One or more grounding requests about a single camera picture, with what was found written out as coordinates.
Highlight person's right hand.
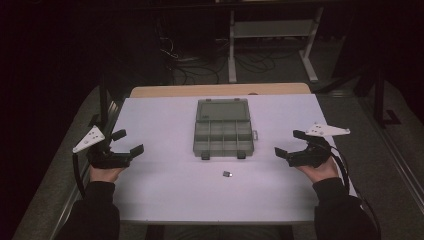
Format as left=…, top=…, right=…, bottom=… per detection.
left=295, top=155, right=340, bottom=184

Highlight black floor cables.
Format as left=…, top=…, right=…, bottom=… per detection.
left=156, top=19, right=301, bottom=86

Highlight white metal stand frame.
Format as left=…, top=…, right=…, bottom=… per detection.
left=227, top=5, right=325, bottom=84

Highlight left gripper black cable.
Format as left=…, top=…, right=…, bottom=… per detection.
left=71, top=152, right=87, bottom=200

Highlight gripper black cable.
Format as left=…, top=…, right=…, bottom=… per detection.
left=328, top=144, right=383, bottom=240
left=71, top=152, right=87, bottom=200

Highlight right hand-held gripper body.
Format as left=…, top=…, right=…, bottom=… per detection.
left=286, top=122, right=352, bottom=168

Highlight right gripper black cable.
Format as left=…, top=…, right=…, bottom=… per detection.
left=328, top=144, right=383, bottom=240

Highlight person's left hand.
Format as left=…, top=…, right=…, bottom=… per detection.
left=88, top=164, right=127, bottom=184

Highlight grey plastic compartment box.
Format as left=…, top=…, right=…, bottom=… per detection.
left=192, top=97, right=260, bottom=161

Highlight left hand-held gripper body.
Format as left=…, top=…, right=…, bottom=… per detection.
left=72, top=125, right=132, bottom=170

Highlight black metal stand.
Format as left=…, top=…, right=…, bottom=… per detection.
left=371, top=66, right=403, bottom=129
left=88, top=74, right=114, bottom=129

